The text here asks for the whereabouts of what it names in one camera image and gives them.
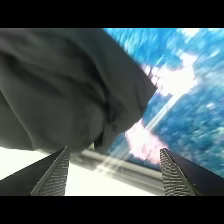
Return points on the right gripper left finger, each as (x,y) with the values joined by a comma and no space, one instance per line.
(43,179)

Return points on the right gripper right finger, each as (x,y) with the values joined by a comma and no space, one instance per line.
(186,179)

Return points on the dark grey garment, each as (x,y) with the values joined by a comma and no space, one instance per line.
(66,90)

